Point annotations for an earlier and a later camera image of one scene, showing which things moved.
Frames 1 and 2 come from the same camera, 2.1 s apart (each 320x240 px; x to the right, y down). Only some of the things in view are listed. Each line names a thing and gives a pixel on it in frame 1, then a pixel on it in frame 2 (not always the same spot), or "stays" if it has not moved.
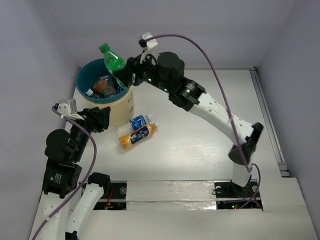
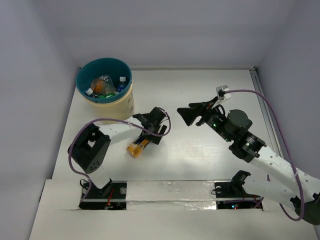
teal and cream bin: [121, 105] stays
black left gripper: [92, 119] -> [152, 129]
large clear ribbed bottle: [90, 92] stays
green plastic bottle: [113, 62] -> [112, 94]
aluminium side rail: [282, 163] stays
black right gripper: [133, 65] -> [190, 113]
